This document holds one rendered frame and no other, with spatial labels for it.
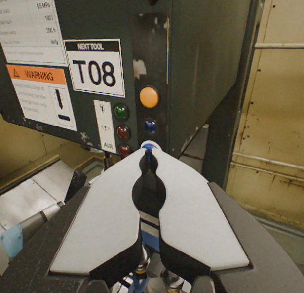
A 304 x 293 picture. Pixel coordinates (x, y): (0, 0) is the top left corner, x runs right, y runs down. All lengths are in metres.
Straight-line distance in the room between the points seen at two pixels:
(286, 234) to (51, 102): 1.64
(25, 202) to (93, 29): 1.50
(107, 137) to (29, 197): 1.41
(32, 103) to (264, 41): 1.09
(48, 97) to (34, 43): 0.08
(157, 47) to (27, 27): 0.22
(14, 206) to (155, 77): 1.53
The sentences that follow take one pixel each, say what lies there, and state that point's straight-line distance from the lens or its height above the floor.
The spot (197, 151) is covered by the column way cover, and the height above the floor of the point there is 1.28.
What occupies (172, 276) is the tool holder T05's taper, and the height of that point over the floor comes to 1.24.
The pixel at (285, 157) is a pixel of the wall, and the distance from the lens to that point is 1.42.
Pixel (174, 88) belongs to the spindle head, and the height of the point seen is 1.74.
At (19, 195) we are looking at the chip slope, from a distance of 1.71.
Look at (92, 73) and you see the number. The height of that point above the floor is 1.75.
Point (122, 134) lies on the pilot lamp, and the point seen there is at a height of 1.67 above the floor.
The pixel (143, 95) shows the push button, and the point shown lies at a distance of 0.24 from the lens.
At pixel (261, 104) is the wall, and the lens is 1.29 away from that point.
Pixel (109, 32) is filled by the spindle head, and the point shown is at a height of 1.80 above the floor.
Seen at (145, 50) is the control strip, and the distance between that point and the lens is 0.24.
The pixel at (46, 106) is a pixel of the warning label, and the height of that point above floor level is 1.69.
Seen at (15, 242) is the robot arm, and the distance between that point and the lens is 0.67.
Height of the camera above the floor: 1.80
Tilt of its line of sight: 28 degrees down
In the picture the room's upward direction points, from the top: 1 degrees counter-clockwise
